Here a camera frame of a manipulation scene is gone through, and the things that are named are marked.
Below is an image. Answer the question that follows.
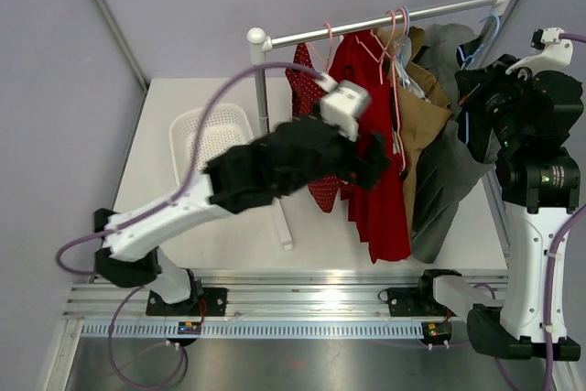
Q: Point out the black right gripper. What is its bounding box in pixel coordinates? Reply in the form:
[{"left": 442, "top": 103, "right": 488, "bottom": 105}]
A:
[{"left": 457, "top": 55, "right": 538, "bottom": 149}]

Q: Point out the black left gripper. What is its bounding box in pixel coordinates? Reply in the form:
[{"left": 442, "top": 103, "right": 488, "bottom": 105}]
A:
[{"left": 279, "top": 102, "right": 390, "bottom": 197}]

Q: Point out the light blue wire hanger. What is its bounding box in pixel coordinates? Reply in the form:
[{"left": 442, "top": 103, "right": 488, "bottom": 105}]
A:
[{"left": 457, "top": 13, "right": 504, "bottom": 145}]

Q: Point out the tan skirt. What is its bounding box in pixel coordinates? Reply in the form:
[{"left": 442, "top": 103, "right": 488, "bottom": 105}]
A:
[{"left": 397, "top": 27, "right": 452, "bottom": 229}]

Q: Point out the grey pleated skirt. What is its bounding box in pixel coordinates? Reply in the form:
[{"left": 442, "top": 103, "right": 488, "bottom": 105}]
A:
[{"left": 411, "top": 24, "right": 500, "bottom": 264}]

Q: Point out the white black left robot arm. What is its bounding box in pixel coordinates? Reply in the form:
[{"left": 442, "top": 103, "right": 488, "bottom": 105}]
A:
[{"left": 95, "top": 116, "right": 391, "bottom": 315}]

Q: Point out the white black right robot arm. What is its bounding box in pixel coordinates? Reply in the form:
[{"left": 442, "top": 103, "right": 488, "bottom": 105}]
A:
[{"left": 415, "top": 54, "right": 584, "bottom": 362}]

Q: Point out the red skirt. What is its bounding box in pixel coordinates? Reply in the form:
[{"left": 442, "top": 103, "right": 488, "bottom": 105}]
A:
[{"left": 330, "top": 31, "right": 410, "bottom": 263}]

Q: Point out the pink hanger middle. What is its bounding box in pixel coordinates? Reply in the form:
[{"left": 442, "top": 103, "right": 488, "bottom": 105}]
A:
[{"left": 355, "top": 27, "right": 407, "bottom": 173}]

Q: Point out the pink hanger left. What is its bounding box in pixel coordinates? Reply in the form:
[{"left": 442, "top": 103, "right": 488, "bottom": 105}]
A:
[{"left": 305, "top": 21, "right": 338, "bottom": 76}]

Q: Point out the red polka dot garment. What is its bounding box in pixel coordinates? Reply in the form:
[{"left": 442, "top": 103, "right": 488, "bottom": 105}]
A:
[{"left": 285, "top": 43, "right": 342, "bottom": 213}]

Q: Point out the white perforated plastic basket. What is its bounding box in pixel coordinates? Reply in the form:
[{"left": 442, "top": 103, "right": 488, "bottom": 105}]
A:
[{"left": 168, "top": 103, "right": 254, "bottom": 186}]

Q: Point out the silver clothes rack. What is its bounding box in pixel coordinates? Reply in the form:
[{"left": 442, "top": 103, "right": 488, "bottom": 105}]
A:
[{"left": 246, "top": 0, "right": 511, "bottom": 251}]

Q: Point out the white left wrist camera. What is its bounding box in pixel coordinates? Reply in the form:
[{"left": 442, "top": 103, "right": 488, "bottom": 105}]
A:
[{"left": 315, "top": 74, "right": 371, "bottom": 142}]

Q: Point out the aluminium mounting rail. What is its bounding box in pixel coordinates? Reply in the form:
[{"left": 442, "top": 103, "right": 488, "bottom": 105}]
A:
[{"left": 61, "top": 266, "right": 512, "bottom": 321}]

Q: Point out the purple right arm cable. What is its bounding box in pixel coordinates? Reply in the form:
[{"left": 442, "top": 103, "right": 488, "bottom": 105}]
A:
[{"left": 496, "top": 32, "right": 586, "bottom": 391}]

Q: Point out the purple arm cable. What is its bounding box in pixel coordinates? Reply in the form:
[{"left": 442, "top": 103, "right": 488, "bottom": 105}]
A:
[
  {"left": 496, "top": 32, "right": 586, "bottom": 391},
  {"left": 55, "top": 61, "right": 331, "bottom": 276}
]

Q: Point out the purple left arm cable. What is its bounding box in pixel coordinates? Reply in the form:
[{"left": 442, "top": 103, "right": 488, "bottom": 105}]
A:
[{"left": 55, "top": 61, "right": 331, "bottom": 276}]

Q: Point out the white slotted cable duct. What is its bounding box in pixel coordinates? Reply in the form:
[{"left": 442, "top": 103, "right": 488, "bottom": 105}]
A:
[{"left": 81, "top": 319, "right": 423, "bottom": 340}]

